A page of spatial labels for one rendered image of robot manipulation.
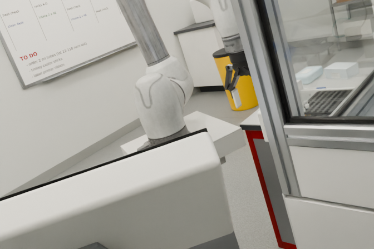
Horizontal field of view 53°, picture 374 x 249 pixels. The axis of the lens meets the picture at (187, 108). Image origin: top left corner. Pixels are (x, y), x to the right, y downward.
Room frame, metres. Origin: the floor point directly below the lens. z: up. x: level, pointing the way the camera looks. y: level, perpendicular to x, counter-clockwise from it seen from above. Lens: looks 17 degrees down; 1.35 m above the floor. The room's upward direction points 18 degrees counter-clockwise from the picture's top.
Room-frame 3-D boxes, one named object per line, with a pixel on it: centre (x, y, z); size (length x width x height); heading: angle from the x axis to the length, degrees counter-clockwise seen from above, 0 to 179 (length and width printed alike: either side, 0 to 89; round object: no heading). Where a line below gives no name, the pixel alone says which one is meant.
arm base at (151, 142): (1.35, 0.12, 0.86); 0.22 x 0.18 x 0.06; 106
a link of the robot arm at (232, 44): (1.26, -0.23, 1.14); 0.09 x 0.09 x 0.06
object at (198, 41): (5.15, -0.82, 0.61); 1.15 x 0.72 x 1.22; 130
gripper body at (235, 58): (1.26, -0.23, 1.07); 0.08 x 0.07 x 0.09; 43
